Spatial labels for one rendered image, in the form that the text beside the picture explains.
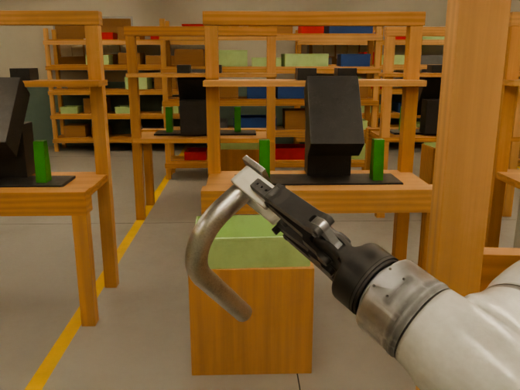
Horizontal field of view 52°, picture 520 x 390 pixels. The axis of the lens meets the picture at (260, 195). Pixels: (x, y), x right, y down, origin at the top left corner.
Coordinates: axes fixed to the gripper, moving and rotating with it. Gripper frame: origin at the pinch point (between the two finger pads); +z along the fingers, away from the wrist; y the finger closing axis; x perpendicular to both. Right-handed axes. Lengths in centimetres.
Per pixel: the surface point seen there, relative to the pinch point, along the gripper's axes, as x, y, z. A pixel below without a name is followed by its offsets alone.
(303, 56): -311, -423, 451
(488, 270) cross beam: -35, -59, -12
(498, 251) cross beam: -40, -58, -11
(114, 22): -217, -462, 889
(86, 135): -38, -563, 812
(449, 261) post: -27, -47, -8
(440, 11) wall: -684, -634, 521
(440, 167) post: -37, -35, 2
